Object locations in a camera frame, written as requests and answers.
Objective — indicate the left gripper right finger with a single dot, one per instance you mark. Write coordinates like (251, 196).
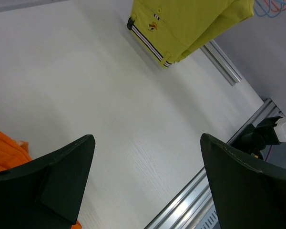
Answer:
(248, 193)

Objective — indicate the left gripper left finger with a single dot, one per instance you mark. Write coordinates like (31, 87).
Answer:
(47, 192)

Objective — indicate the yellow-green trousers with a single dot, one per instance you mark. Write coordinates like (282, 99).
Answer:
(171, 30)

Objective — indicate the orange garment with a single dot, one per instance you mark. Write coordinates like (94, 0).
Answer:
(14, 153)

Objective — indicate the pink spare hangers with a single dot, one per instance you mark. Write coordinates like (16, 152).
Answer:
(276, 6)

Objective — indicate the blue spare hangers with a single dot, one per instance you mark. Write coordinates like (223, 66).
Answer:
(261, 9)

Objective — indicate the slotted grey cable duct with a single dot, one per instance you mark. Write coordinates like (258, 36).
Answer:
(209, 221)

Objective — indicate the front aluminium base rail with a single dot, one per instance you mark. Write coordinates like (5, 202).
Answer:
(188, 207)

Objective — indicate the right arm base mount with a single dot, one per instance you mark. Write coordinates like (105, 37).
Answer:
(254, 139)

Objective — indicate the right aluminium frame post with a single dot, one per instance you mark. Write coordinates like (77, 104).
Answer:
(221, 61)

